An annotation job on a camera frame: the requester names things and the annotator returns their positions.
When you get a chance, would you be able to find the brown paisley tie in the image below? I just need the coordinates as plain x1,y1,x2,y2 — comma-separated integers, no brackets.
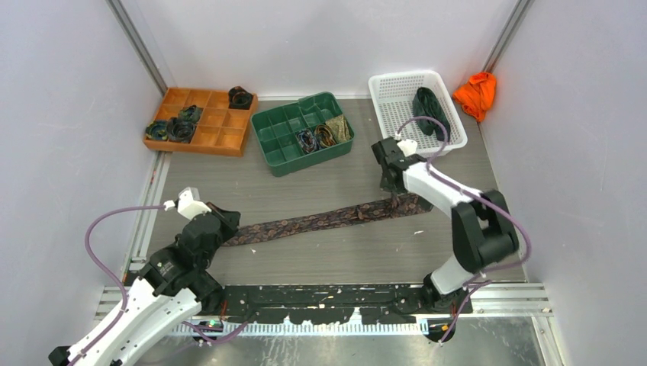
223,193,433,247

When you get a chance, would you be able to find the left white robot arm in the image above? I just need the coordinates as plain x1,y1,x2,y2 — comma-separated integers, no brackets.
48,199,241,365

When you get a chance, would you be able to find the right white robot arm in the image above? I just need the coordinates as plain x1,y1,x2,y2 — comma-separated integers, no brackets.
372,137,520,313

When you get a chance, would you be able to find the white plastic basket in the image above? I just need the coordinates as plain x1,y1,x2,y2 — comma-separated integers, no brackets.
368,70,468,155

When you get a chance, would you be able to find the dark green tie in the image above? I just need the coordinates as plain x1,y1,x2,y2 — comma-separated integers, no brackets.
412,87,451,142

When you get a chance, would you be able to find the rolled olive gold tie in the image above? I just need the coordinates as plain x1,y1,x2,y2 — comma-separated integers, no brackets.
325,114,352,143

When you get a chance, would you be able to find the rolled orange brown tie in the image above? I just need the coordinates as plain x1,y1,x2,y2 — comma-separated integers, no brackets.
314,124,337,149

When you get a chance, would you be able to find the rolled colourful striped tie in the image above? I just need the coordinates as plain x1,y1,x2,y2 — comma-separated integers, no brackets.
295,129,320,154

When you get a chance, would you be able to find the orange cloth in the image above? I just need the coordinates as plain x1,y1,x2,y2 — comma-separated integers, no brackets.
452,72,497,123

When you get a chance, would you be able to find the rolled dark grey tie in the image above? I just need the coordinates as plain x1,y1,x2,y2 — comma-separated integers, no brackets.
166,117,197,143

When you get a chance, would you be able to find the orange compartment tray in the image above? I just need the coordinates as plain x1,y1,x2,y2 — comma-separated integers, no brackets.
143,88,258,157

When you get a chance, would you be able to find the rolled blue green tie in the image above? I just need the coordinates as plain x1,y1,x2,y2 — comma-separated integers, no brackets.
145,120,169,141

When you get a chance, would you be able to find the green compartment tray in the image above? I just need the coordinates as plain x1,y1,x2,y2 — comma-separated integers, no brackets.
251,91,355,177

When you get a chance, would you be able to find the rolled green patterned tie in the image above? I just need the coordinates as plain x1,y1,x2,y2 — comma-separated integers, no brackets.
178,104,203,124

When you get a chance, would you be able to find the rolled black tie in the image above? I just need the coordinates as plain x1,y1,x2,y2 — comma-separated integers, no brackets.
227,86,254,110

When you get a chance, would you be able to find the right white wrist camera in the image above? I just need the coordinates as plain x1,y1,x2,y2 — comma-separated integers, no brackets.
396,139,418,157

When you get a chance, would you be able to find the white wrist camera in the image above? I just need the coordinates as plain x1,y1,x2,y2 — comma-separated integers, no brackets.
163,187,211,220
396,139,418,157

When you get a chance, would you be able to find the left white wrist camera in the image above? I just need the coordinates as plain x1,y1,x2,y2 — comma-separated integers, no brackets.
163,187,211,220

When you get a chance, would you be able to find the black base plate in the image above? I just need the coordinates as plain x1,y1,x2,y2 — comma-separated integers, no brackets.
198,284,467,325

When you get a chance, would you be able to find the right aluminium corner post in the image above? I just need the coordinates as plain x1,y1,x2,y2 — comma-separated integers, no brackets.
482,0,535,73

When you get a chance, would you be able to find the aluminium corner post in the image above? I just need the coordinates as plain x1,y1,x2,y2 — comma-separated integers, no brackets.
106,0,167,95
482,0,535,73

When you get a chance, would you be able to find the aluminium front rail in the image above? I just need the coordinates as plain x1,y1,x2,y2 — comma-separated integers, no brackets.
95,287,552,336

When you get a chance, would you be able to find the left aluminium corner post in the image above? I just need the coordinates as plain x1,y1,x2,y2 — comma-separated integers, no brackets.
106,0,167,95

